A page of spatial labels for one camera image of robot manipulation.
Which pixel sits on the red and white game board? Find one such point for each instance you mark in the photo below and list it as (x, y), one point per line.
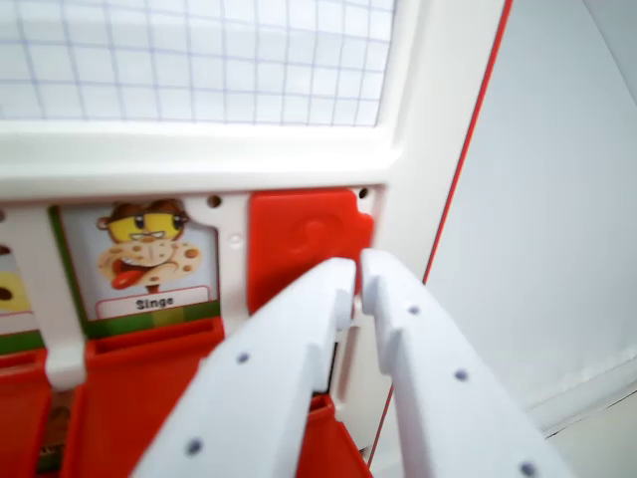
(438, 124)

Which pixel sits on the red flap of parrot card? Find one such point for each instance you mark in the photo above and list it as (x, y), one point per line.
(293, 239)

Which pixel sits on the red flap of monkey card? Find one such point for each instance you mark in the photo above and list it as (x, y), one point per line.
(139, 388)

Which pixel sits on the monkey picture card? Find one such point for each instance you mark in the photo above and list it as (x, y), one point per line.
(149, 259)

